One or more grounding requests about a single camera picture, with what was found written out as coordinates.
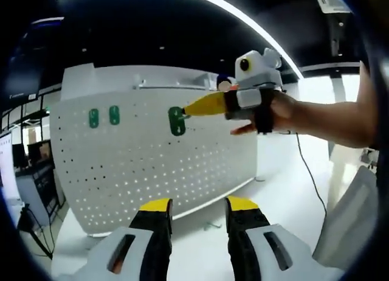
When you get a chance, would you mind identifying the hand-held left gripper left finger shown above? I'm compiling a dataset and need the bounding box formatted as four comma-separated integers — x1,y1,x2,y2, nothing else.
74,198,174,281

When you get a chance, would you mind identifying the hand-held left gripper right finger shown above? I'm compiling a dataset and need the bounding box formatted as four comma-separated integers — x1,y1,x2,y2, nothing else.
224,195,331,281

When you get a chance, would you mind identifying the white perforated mounting plate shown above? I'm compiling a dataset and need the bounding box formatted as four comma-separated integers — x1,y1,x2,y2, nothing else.
50,88,259,238

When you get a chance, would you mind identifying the person's right hand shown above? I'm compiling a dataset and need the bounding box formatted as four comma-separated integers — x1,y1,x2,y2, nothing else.
230,92,300,136

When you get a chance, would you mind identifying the metal storage shelf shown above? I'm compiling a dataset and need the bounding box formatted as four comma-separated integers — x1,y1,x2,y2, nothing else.
132,72,219,90

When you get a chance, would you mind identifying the ceiling light strip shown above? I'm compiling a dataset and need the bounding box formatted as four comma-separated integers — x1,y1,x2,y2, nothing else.
56,0,305,80

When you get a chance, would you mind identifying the white mesh chair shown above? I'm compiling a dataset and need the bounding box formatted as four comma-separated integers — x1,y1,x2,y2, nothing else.
312,165,380,268

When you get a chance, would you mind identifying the grey equipment cabinet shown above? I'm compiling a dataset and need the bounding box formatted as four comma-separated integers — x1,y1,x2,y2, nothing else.
15,165,65,227

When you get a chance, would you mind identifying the white divider panel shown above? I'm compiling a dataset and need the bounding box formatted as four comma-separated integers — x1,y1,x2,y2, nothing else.
60,63,241,104

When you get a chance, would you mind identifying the large dark display screen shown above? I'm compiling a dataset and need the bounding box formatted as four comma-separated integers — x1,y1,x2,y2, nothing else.
5,18,64,100

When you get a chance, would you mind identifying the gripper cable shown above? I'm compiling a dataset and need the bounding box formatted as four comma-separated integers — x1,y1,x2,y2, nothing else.
296,133,328,221

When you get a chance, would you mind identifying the black ceiling bracket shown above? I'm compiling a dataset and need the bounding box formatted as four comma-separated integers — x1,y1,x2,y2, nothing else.
329,13,347,57

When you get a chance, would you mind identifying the black camera tripod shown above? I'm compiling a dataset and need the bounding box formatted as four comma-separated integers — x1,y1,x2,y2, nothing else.
18,203,54,260

